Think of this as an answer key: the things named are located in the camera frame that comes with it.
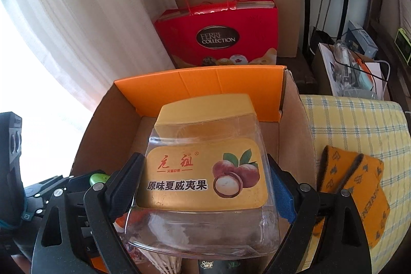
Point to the black tissue pack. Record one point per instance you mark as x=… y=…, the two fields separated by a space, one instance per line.
x=218 y=267

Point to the white feather shuttlecock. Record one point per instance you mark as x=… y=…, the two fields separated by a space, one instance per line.
x=163 y=266

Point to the clear plastic jar yellow lid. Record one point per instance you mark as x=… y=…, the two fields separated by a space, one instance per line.
x=205 y=177

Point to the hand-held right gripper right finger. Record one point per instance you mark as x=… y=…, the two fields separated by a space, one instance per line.
x=285 y=203

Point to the orange cardboard box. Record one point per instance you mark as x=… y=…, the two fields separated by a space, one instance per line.
x=224 y=84

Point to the white sheer curtain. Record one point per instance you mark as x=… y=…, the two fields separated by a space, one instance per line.
x=80 y=20

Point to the dark brown bed headboard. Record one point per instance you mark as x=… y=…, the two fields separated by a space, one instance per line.
x=374 y=4

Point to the green snack pouch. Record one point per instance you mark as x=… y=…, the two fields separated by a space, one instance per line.
x=99 y=178

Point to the brown cardboard box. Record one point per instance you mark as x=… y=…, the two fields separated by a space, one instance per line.
x=289 y=20

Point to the orange patterned knit scarf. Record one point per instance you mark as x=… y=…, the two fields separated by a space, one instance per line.
x=353 y=184

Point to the white box of clutter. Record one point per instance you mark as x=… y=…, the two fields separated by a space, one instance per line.
x=327 y=68

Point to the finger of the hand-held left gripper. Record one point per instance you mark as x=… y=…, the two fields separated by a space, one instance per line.
x=45 y=183
x=80 y=180

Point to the green alarm clock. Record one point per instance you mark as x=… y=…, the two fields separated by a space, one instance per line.
x=404 y=44

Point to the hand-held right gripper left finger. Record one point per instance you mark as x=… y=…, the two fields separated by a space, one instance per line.
x=123 y=189

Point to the grey small box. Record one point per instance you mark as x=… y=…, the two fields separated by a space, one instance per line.
x=362 y=38

